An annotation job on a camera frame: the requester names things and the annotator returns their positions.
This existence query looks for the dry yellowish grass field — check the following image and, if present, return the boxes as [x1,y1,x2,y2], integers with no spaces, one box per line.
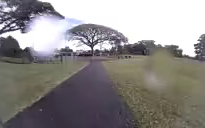
[102,54,205,128]

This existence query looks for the large dark overhanging tree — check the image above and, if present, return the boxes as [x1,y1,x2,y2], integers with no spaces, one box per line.
[0,0,66,54]

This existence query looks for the green grass lawn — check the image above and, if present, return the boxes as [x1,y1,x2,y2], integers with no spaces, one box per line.
[0,56,90,124]

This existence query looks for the dark green bush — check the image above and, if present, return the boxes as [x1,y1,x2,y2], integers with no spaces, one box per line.
[0,35,35,64]

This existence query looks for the dark asphalt path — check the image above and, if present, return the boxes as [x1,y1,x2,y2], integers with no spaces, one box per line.
[3,59,138,128]

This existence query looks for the wide umbrella-shaped tree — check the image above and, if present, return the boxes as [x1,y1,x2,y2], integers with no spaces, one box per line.
[65,23,129,57]

